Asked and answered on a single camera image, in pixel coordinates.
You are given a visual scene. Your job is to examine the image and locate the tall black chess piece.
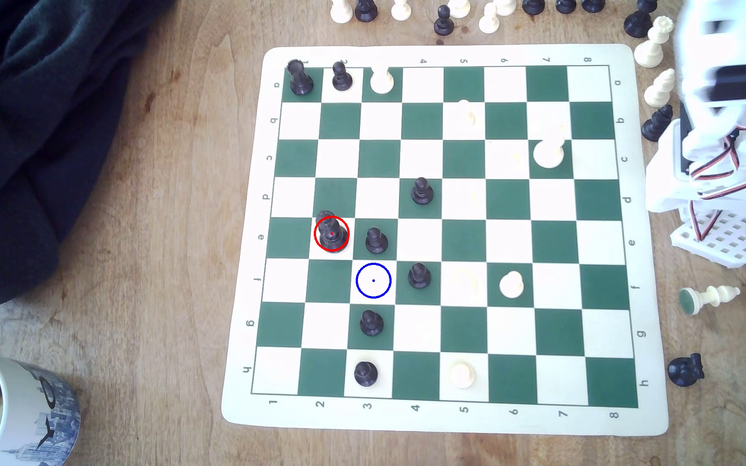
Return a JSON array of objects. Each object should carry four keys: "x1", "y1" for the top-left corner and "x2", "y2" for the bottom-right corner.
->
[
  {"x1": 623, "y1": 0, "x2": 659, "y2": 38},
  {"x1": 315, "y1": 210, "x2": 351, "y2": 253}
]

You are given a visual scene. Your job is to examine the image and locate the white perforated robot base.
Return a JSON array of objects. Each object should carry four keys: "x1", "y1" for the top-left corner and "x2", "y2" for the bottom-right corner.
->
[{"x1": 670, "y1": 207, "x2": 746, "y2": 269}]

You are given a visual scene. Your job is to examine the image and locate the white chess pawn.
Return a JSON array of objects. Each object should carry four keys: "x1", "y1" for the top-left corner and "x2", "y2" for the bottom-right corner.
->
[
  {"x1": 495, "y1": 141, "x2": 520, "y2": 172},
  {"x1": 478, "y1": 3, "x2": 501, "y2": 35},
  {"x1": 452, "y1": 182, "x2": 478, "y2": 212},
  {"x1": 499, "y1": 271, "x2": 525, "y2": 299},
  {"x1": 449, "y1": 362, "x2": 476, "y2": 389},
  {"x1": 452, "y1": 100, "x2": 477, "y2": 129},
  {"x1": 452, "y1": 270, "x2": 477, "y2": 298}
]

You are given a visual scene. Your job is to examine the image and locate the white chess rook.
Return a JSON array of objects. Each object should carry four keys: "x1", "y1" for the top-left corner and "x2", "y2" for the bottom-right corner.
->
[{"x1": 370, "y1": 65, "x2": 395, "y2": 95}]

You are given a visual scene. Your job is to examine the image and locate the black rook corner piece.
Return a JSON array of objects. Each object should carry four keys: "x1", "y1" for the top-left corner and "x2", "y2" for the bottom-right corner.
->
[{"x1": 286, "y1": 59, "x2": 315, "y2": 97}]

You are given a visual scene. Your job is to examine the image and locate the tall white chess piece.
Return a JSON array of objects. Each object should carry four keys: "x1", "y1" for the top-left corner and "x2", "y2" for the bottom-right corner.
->
[{"x1": 533, "y1": 126, "x2": 568, "y2": 170}]

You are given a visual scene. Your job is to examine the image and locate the green white chess board mat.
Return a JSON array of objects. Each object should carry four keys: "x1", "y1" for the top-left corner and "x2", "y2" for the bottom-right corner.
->
[{"x1": 221, "y1": 43, "x2": 670, "y2": 436}]

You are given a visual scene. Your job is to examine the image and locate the black chess bishop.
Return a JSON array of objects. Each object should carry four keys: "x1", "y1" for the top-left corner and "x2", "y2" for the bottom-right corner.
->
[{"x1": 641, "y1": 104, "x2": 674, "y2": 142}]

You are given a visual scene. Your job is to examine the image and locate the white chess bishop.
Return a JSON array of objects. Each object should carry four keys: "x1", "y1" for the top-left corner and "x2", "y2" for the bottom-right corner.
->
[{"x1": 644, "y1": 67, "x2": 677, "y2": 109}]

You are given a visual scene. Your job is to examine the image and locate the white chess queen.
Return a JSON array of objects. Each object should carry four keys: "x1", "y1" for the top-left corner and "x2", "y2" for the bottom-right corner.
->
[{"x1": 634, "y1": 16, "x2": 675, "y2": 69}]

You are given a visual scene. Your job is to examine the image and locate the black chess knight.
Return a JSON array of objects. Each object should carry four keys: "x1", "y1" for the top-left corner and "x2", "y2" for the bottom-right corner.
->
[{"x1": 667, "y1": 353, "x2": 705, "y2": 388}]

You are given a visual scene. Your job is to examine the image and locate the white chess piece green felt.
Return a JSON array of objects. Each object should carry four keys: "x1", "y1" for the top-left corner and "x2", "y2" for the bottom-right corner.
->
[{"x1": 679, "y1": 285, "x2": 742, "y2": 317}]

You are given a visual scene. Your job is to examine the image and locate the dark blue cloth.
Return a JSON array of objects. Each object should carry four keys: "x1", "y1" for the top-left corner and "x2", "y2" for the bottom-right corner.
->
[{"x1": 0, "y1": 0, "x2": 176, "y2": 310}]

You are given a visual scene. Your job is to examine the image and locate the white mug with skyline print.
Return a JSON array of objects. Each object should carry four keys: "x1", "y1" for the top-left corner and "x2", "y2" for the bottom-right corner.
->
[{"x1": 0, "y1": 347, "x2": 82, "y2": 466}]

